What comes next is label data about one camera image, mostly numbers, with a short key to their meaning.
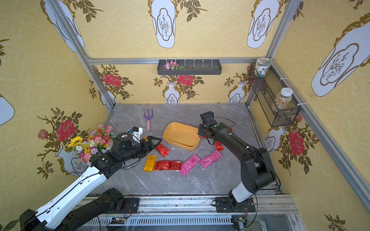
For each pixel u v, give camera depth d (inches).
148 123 43.0
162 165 33.7
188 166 33.5
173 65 34.6
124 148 22.3
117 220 28.8
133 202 29.4
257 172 17.3
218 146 37.0
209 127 26.3
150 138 25.7
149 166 33.2
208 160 34.5
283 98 25.9
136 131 27.0
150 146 25.1
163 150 36.3
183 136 41.1
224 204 29.0
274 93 35.2
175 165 33.4
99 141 31.5
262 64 33.1
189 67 36.2
